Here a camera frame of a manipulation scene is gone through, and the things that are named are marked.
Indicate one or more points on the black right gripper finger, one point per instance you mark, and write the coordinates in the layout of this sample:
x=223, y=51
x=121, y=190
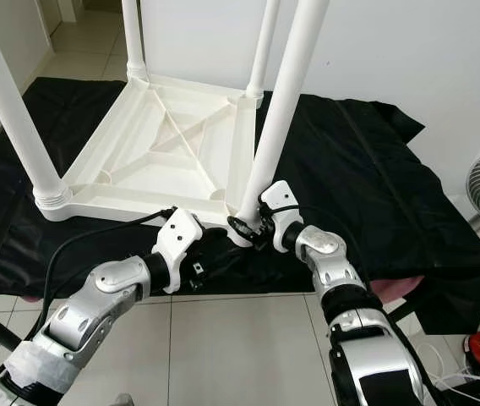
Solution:
x=242, y=229

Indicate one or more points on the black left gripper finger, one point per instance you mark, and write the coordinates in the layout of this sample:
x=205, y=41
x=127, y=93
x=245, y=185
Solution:
x=223, y=256

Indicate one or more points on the white plastic table leg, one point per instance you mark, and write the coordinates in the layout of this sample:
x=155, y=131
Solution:
x=264, y=42
x=291, y=101
x=12, y=101
x=132, y=38

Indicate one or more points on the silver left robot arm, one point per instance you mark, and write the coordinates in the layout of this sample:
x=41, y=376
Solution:
x=96, y=313

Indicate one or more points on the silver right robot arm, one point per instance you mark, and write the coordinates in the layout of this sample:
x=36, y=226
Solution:
x=324, y=249

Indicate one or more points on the black table cloth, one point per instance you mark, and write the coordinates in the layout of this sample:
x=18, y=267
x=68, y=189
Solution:
x=400, y=194

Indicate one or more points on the pink stool seat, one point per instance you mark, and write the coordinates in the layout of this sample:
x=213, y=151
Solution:
x=396, y=289

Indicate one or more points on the grey left robot foot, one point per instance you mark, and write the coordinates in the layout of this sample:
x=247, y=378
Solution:
x=122, y=400

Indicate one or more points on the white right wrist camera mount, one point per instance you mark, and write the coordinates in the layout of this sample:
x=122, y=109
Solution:
x=278, y=194

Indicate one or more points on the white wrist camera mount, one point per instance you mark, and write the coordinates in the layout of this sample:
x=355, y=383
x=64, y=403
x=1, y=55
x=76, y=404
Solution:
x=181, y=233
x=278, y=194

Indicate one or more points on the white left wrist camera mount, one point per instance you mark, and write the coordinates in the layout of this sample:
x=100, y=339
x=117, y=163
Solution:
x=181, y=233

